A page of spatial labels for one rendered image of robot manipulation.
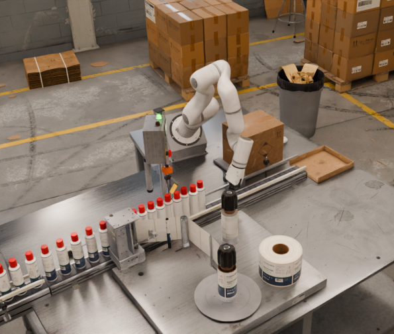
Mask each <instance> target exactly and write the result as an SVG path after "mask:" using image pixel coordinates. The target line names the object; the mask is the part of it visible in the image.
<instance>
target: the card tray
mask: <svg viewBox="0 0 394 334"><path fill-rule="evenodd" d="M289 165H290V166H294V165H296V166H298V167H300V168H301V167H304V166H306V167H307V169H306V170H305V171H306V172H307V176H308V177H309V178H310V179H312V180H314V181H315V182H317V183H320V182H322V181H324V180H327V179H329V178H331V177H333V176H335V175H337V174H339V173H341V172H343V171H345V170H348V169H350V168H352V167H354V161H352V160H350V159H349V158H346V157H345V156H343V155H341V154H340V153H338V152H336V151H335V150H333V149H331V148H329V147H327V146H325V145H323V146H320V147H318V148H316V149H314V150H311V151H309V152H306V153H304V154H302V155H300V156H298V157H296V158H294V159H292V160H290V161H289Z"/></svg>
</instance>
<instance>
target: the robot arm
mask: <svg viewBox="0 0 394 334"><path fill-rule="evenodd" d="M216 82H218V84H217V91H218V94H219V96H220V98H221V101H222V106H223V108H224V113H225V116H226V120H227V123H228V129H227V131H226V136H227V139H228V143H229V146H230V148H231V149H232V150H233V151H234V156H233V158H232V163H231V164H230V166H229V168H228V171H227V173H226V179H227V180H228V182H229V185H228V186H229V188H228V189H229V190H234V189H235V188H239V187H240V185H241V184H242V181H243V179H244V172H245V167H246V165H247V162H248V158H249V155H250V151H251V149H252V145H253V142H254V141H253V140H252V139H250V138H248V137H242V136H240V133H242V132H243V131H244V128H245V124H244V118H243V114H242V110H241V106H240V101H239V98H238V93H237V90H236V88H235V86H234V85H233V84H232V82H231V81H230V65H229V64H228V62H226V61H224V60H218V61H216V62H213V63H212V64H209V65H208V66H205V67H204V68H201V69H200V70H197V71H196V72H194V73H193V74H192V76H191V78H190V83H191V86H192V87H193V89H194V90H196V94H195V95H194V97H193V98H192V99H191V100H190V101H189V103H188V104H187V105H186V106H185V108H184V109H183V112H182V116H180V117H178V118H177V119H176V120H175V121H174V122H173V125H172V133H173V135H174V137H175V138H176V139H177V140H178V141H179V142H182V143H185V144H189V143H192V142H194V141H196V140H197V139H198V137H199V135H200V126H201V125H203V124H204V123H206V122H207V121H208V120H210V119H211V118H213V117H214V116H215V115H216V114H217V113H218V111H219V103H218V101H217V100H216V99H215V98H214V97H213V96H214V93H215V88H214V85H213V84H214V83H216Z"/></svg>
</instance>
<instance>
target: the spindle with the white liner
mask: <svg viewBox="0 0 394 334"><path fill-rule="evenodd" d="M221 207H222V210H221V226H222V234H221V235H222V238H221V240H222V242H223V243H224V244H225V243H228V244H231V245H233V244H236V243H237V242H238V210H237V207H238V196H237V194H236V192H235V191H234V190H225V191H224V192H223V193H222V195H221Z"/></svg>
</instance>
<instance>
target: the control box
mask: <svg viewBox="0 0 394 334"><path fill-rule="evenodd" d="M156 118H157V116H156V115H146V117H145V121H144V126H143V130H142V134H143V141H144V151H145V158H146V163H147V164H164V163H165V162H166V151H168V138H167V143H166V136H165V130H164V125H165V120H166V116H164V115H161V118H162V119H161V120H157V119H156ZM156 121H159V122H160V127H156V126H155V124H156Z"/></svg>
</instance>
